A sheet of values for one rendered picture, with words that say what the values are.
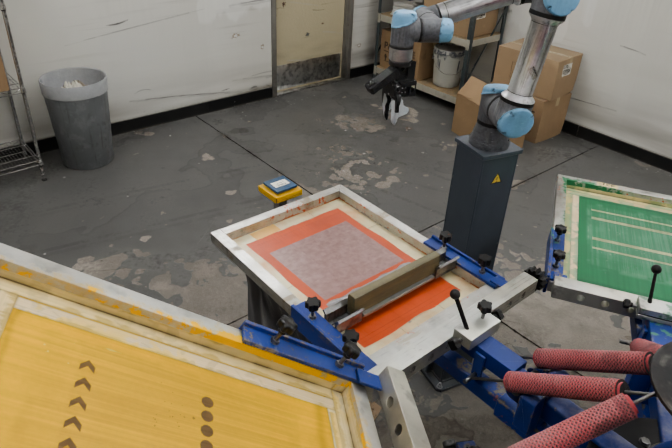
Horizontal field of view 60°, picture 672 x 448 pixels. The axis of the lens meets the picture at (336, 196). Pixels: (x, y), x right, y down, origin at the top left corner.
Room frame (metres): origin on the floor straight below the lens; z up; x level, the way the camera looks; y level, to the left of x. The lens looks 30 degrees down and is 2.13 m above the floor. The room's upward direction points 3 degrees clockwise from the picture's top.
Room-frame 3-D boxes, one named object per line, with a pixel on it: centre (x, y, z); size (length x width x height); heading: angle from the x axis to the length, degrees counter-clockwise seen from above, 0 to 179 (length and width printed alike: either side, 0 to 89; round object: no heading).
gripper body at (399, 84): (1.84, -0.19, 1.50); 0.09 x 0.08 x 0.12; 116
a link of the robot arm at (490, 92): (2.02, -0.57, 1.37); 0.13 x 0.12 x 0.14; 9
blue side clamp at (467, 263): (1.54, -0.42, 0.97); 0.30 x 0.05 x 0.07; 41
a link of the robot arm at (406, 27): (1.83, -0.19, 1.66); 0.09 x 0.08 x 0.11; 99
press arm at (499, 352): (1.11, -0.43, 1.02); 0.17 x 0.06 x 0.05; 41
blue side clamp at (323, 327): (1.17, 0.00, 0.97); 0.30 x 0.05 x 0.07; 41
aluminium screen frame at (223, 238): (1.54, -0.06, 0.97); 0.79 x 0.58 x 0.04; 41
